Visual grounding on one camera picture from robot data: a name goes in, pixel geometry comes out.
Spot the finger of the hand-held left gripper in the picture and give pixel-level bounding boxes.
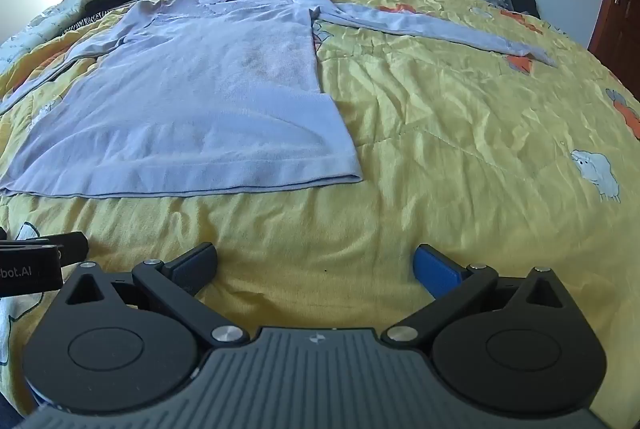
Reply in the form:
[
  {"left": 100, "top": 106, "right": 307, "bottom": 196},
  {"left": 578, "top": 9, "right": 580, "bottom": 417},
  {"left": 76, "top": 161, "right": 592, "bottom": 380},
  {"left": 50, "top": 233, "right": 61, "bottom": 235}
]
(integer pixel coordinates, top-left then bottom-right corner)
[{"left": 0, "top": 231, "right": 90, "bottom": 267}]

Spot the yellow printed quilt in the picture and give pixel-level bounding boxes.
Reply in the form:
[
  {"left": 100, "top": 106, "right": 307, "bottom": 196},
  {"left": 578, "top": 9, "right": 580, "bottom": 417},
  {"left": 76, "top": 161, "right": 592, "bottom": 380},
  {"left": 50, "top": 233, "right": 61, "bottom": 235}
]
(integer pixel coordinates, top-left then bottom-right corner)
[{"left": 0, "top": 0, "right": 640, "bottom": 416}]

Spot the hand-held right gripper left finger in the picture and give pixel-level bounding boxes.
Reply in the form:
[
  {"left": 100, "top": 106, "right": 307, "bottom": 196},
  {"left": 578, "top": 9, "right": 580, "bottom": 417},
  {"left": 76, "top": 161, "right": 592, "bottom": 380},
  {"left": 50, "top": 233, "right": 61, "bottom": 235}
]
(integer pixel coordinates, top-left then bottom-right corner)
[{"left": 60, "top": 242, "right": 251, "bottom": 351}]

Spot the lavender knit sweater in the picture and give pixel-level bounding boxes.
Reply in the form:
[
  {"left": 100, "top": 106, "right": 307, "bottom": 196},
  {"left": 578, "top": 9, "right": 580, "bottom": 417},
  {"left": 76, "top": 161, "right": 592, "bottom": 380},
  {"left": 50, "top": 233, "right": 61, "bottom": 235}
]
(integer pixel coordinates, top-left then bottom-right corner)
[{"left": 0, "top": 0, "right": 559, "bottom": 201}]

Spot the pale printed quilt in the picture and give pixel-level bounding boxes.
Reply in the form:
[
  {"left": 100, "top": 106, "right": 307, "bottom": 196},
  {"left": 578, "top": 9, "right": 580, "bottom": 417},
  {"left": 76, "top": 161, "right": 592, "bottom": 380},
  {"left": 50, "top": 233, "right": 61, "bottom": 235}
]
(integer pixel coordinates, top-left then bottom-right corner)
[{"left": 0, "top": 0, "right": 151, "bottom": 76}]

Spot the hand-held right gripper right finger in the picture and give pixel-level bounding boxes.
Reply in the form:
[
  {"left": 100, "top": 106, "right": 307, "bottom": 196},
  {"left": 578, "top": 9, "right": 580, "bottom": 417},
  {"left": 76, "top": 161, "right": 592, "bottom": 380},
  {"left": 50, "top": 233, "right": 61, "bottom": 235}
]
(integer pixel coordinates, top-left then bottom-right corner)
[{"left": 381, "top": 243, "right": 572, "bottom": 351}]

